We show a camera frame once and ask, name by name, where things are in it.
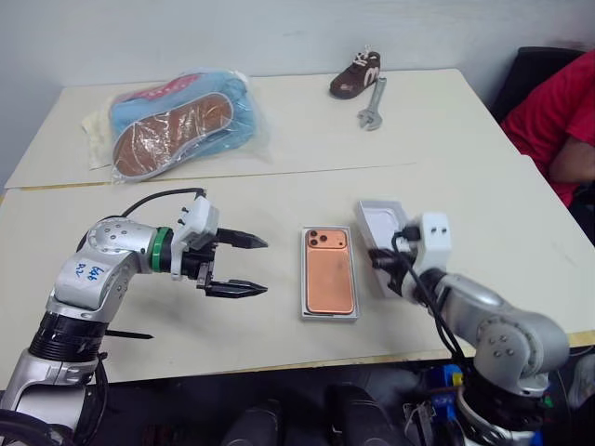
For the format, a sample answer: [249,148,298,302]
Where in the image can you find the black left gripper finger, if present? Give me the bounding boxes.
[218,227,271,251]
[204,278,271,299]

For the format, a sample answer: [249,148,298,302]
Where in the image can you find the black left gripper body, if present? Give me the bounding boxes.
[180,227,222,293]

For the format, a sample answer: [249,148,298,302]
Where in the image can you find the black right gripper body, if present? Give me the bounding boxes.
[389,239,422,299]

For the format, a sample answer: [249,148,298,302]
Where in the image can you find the white phone box lid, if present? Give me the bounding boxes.
[354,199,414,299]

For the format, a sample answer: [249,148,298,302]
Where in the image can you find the white phone box base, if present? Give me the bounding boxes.
[297,225,364,323]

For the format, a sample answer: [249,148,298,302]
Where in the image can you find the orange smartphone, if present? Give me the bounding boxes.
[303,228,356,318]

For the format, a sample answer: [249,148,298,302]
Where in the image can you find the thin black pointed stick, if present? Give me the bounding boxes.
[103,329,155,341]

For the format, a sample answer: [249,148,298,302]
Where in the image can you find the blue connector block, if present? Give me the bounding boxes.
[426,363,467,419]

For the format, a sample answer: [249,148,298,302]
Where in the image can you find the blue slipper with brown sole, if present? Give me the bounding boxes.
[110,91,238,180]

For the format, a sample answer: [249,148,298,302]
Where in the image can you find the blue slippers in plastic bag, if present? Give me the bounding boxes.
[81,68,274,186]

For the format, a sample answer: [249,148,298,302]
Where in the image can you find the silver adjustable wrench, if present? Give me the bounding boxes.
[356,77,389,133]

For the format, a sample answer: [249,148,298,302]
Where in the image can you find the dark rounded shape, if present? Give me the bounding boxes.
[324,382,397,446]
[221,398,299,446]

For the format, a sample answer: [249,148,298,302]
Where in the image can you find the small brown sneaker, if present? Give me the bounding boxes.
[329,44,387,100]

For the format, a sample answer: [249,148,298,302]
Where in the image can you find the blue slipper with pink lining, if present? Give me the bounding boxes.
[111,73,219,106]

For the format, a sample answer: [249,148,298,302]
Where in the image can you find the black chair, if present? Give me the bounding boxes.
[491,46,586,123]

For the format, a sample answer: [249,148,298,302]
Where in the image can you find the person in red shirt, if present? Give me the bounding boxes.
[500,48,595,209]

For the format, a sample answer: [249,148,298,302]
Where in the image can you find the white shoe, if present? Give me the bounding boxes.
[567,354,595,411]

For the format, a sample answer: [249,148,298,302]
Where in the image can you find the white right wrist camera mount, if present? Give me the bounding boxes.
[415,211,454,281]

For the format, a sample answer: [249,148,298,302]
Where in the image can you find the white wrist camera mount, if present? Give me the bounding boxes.
[415,211,454,281]
[169,196,221,282]

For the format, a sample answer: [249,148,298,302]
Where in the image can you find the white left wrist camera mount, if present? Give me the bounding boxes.
[169,196,221,282]

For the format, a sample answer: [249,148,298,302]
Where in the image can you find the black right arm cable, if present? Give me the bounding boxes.
[391,230,467,369]

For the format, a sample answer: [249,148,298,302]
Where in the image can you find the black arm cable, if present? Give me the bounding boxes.
[391,230,467,369]
[121,187,208,218]

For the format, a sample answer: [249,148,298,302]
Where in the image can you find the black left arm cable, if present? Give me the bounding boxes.
[121,187,208,218]

